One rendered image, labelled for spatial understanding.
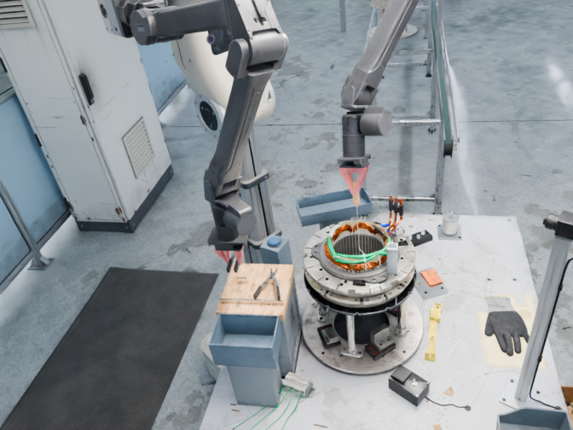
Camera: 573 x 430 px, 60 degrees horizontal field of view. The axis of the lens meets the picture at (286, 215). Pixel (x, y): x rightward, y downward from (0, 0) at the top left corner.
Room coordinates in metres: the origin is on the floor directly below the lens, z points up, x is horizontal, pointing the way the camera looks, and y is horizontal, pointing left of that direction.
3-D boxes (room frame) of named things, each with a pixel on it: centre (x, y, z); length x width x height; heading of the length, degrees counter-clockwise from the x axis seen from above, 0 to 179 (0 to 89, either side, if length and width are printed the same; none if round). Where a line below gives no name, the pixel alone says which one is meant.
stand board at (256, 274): (1.04, 0.11, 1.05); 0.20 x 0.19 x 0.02; 166
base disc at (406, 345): (1.09, -0.19, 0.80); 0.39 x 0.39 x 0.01
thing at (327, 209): (1.41, -0.17, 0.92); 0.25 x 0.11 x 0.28; 94
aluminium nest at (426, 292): (1.22, -0.45, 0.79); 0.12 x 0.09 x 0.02; 9
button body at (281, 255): (1.27, 0.05, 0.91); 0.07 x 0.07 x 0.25; 54
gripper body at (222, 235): (1.02, 0.15, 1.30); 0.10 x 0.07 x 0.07; 77
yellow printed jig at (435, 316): (1.02, -0.40, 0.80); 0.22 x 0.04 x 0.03; 157
